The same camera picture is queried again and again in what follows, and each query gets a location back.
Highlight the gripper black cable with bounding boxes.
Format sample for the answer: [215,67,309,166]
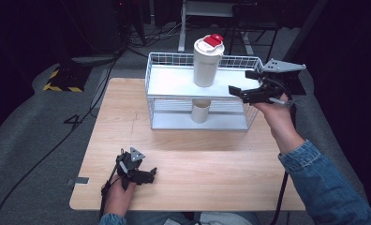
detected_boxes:
[268,102,298,225]
[98,162,119,221]

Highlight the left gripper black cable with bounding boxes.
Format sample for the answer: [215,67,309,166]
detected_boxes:
[98,162,119,221]

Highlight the grey tape strip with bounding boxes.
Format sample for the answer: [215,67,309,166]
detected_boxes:
[67,176,90,187]

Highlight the person's left hand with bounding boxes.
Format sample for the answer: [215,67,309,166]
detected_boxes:
[103,173,137,218]

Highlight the long black floor cable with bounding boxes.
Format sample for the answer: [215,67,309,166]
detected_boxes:
[0,51,121,225]

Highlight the white wire shelf rack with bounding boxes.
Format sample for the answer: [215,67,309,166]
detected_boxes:
[144,52,265,132]

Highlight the black metal stand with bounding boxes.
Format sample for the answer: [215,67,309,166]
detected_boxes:
[229,2,283,62]

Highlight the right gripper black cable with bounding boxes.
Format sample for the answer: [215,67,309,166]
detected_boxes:
[268,102,298,225]

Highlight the yellow black striped base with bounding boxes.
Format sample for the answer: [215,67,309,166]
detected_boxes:
[42,63,94,94]

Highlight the white tumbler with red lid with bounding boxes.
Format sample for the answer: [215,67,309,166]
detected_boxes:
[192,33,226,88]

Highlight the white metal stand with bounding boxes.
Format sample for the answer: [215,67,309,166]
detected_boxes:
[177,0,235,53]

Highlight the small cream cup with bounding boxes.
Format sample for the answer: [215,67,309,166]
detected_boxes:
[190,98,212,125]

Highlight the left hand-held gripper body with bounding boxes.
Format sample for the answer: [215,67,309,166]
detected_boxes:
[115,146,153,191]

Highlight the person's right hand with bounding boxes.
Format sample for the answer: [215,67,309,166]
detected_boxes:
[252,93,305,155]

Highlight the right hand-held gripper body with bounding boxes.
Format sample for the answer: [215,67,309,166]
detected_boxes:
[240,58,307,106]

